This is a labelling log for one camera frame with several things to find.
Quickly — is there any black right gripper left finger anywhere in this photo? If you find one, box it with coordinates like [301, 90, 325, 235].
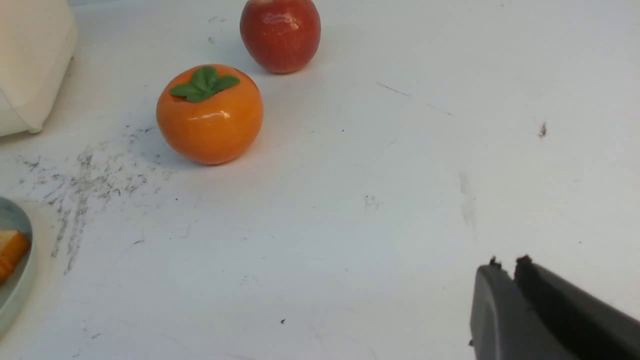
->
[470, 256, 577, 360]

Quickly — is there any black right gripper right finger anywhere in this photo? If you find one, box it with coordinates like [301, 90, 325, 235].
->
[514, 255, 639, 360]

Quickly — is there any toast slice slot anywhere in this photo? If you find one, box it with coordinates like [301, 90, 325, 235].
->
[0, 230, 31, 285]

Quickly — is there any white toaster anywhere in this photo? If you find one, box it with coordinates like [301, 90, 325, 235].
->
[0, 0, 78, 137]

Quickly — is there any orange persimmon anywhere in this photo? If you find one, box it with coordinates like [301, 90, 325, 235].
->
[156, 64, 265, 166]

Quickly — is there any red apple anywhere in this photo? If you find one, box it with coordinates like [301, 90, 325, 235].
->
[239, 0, 322, 75]

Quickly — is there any light green plate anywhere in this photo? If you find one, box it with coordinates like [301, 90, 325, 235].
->
[0, 197, 37, 337]

